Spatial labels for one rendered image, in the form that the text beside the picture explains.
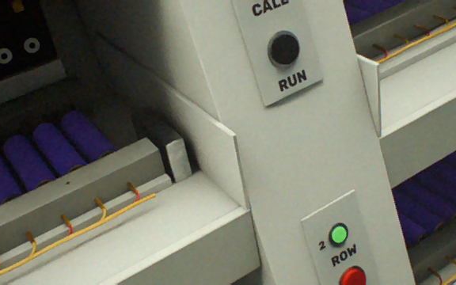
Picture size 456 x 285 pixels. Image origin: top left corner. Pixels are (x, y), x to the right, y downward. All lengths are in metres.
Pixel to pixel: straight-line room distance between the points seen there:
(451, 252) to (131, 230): 0.30
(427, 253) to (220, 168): 0.24
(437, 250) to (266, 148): 0.24
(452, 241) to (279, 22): 0.28
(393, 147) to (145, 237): 0.16
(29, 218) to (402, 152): 0.23
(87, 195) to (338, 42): 0.17
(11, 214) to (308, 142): 0.17
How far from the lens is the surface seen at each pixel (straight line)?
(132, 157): 0.37
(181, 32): 0.33
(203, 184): 0.38
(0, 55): 0.47
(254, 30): 0.34
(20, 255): 0.36
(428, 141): 0.43
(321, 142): 0.37
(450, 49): 0.49
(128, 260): 0.34
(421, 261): 0.54
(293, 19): 0.35
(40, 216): 0.36
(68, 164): 0.39
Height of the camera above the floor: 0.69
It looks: 19 degrees down
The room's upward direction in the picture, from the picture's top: 19 degrees counter-clockwise
